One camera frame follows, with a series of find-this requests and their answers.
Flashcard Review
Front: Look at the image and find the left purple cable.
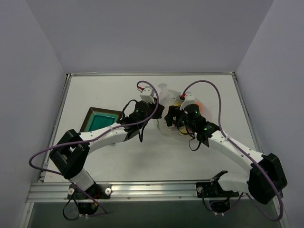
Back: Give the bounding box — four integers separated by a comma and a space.
28, 80, 160, 218

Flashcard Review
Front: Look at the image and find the translucent plastic bag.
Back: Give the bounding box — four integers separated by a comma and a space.
157, 83, 219, 141

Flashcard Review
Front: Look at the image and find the purple cable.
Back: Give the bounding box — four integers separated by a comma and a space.
181, 80, 285, 222
28, 80, 160, 218

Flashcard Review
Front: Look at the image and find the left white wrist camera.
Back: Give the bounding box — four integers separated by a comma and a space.
138, 86, 155, 104

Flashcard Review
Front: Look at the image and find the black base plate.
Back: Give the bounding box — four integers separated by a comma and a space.
67, 183, 112, 200
196, 181, 239, 198

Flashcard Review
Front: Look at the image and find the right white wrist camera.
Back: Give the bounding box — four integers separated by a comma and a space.
180, 92, 196, 111

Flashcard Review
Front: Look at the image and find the aluminium front rail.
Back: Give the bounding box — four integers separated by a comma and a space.
25, 182, 252, 204

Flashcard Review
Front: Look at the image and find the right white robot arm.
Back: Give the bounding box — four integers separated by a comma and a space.
164, 104, 287, 204

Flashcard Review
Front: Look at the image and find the teal rectangular tray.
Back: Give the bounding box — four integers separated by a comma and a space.
80, 107, 122, 132

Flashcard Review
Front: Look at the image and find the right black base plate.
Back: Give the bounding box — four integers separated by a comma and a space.
196, 181, 239, 198

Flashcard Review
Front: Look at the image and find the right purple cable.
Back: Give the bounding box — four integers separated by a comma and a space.
181, 80, 285, 222

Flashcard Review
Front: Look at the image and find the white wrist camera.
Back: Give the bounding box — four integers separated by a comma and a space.
180, 92, 196, 111
138, 86, 155, 104

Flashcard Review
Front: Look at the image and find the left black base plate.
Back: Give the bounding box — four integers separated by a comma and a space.
67, 183, 112, 200

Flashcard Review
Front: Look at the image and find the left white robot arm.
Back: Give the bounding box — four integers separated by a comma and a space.
49, 98, 164, 199

